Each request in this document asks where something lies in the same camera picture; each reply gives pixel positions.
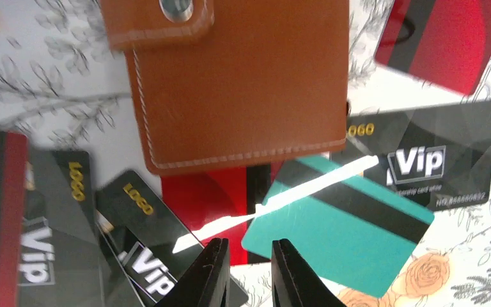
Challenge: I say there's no black vip card pile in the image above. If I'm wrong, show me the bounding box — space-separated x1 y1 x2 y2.
95 169 250 307
18 148 106 306

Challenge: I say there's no teal card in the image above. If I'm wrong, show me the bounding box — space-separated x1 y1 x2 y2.
242 155 434 297

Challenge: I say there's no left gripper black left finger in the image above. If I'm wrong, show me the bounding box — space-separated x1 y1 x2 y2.
155 238 230 307

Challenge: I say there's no black VIP card pile left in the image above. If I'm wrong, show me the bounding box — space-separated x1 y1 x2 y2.
18 148 106 306

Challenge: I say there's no red card near holder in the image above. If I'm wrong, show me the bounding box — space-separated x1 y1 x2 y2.
375 0 491 95

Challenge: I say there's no black VIP card pile front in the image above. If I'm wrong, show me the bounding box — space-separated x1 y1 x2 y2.
95 169 250 307

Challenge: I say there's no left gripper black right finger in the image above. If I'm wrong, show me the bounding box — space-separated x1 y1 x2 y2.
271 239 345 307

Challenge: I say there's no black VIP card right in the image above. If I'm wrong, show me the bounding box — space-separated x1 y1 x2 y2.
330 99 491 211

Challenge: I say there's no brown leather card holder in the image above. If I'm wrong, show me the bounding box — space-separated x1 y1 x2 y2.
100 1 350 176

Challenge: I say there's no red card pile centre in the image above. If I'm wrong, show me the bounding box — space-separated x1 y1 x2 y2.
160 162 284 267

